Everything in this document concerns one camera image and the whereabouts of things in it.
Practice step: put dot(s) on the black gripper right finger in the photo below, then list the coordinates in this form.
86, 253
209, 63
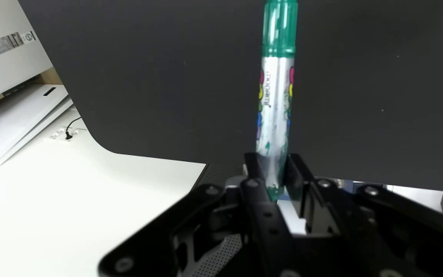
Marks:
384, 236

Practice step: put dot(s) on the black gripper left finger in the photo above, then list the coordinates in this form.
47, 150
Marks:
180, 236

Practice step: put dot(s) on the black perforated pillar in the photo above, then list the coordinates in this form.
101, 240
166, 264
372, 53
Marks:
215, 256

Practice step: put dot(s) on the white leaning panel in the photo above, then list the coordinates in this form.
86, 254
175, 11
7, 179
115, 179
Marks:
21, 120

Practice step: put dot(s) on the white box with label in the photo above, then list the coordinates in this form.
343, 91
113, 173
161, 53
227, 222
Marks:
6, 47

